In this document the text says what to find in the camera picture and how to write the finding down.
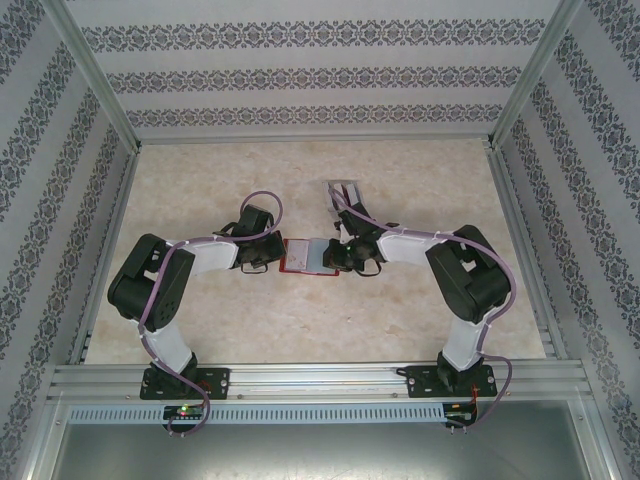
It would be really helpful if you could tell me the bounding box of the blue credit card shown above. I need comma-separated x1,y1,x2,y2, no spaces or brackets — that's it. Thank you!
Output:
305,238,334,274

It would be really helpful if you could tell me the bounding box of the red card holder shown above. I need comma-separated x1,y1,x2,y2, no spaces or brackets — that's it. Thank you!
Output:
279,237,341,277

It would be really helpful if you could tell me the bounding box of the aluminium mounting rail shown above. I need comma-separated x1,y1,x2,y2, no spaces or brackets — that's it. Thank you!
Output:
49,363,586,401

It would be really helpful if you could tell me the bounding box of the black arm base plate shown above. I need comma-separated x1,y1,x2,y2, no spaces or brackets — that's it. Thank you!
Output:
405,364,497,400
141,367,232,401

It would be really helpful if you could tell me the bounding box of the aluminium side rail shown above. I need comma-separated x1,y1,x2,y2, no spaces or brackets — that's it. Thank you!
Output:
68,144,142,366
485,144,570,359

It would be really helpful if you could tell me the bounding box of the grey slotted cable duct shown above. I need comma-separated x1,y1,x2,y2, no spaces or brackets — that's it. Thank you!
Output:
67,403,446,424

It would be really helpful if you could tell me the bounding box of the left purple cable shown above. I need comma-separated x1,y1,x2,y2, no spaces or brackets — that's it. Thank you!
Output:
137,190,287,431

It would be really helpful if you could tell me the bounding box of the purple cable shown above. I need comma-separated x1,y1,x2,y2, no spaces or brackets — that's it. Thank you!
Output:
137,190,287,431
327,183,515,431

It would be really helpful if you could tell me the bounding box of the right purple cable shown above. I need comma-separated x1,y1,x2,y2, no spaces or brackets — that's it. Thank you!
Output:
327,183,515,431

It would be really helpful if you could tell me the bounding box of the aluminium frame post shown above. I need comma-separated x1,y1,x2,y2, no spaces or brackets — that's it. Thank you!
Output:
485,0,585,150
47,0,142,151

